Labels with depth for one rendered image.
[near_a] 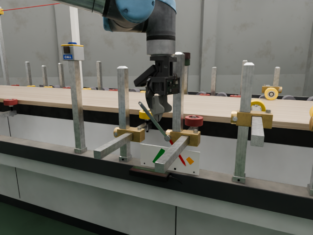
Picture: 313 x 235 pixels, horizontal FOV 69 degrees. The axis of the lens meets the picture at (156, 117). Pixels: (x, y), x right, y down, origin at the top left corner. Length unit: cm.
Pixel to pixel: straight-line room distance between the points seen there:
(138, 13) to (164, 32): 18
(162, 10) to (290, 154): 79
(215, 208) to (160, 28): 73
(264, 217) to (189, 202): 29
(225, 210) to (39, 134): 126
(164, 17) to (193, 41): 434
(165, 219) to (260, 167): 61
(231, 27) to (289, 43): 153
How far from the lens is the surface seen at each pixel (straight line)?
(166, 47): 71
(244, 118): 86
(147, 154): 100
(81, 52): 115
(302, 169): 117
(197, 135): 90
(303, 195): 97
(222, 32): 535
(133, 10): 54
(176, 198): 107
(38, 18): 483
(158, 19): 71
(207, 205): 105
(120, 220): 158
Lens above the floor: 113
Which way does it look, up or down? 13 degrees down
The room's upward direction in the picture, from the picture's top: straight up
